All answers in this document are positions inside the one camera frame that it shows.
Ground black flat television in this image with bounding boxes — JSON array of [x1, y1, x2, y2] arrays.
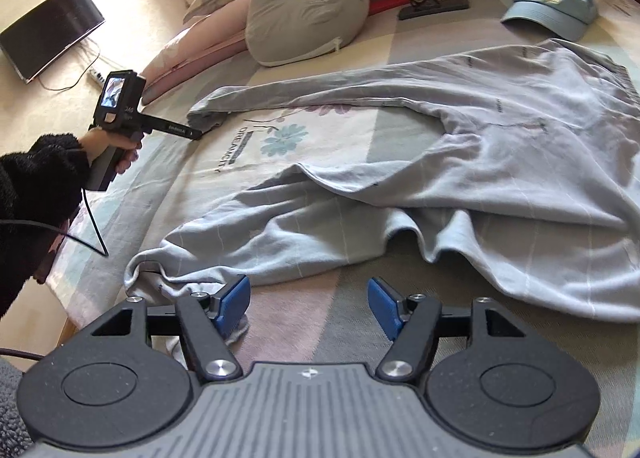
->
[[0, 0, 107, 84]]

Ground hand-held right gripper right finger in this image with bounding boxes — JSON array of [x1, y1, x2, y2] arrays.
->
[[366, 277, 526, 384]]

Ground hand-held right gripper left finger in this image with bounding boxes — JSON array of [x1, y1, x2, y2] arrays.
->
[[92, 274, 251, 384]]

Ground grey cat face cushion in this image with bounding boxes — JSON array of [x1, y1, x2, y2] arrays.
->
[[245, 0, 371, 68]]

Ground black wall cables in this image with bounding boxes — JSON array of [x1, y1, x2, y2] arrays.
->
[[37, 38, 101, 92]]

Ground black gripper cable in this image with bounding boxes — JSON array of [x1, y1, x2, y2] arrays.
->
[[0, 188, 110, 259]]

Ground person's left forearm black sleeve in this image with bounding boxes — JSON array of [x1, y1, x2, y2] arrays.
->
[[0, 133, 92, 319]]

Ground person's left hand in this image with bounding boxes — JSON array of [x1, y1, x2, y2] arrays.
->
[[79, 128, 144, 175]]

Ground grey pants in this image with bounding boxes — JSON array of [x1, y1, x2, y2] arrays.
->
[[124, 38, 640, 344]]

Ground blue cap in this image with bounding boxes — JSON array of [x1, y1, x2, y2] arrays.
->
[[501, 0, 599, 42]]

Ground black hair clip with flower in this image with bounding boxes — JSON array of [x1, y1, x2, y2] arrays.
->
[[397, 0, 471, 20]]

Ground red object behind cushion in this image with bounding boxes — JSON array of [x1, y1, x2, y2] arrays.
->
[[369, 0, 408, 16]]

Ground grey fleece cloth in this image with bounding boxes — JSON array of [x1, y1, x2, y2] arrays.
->
[[0, 358, 32, 445]]

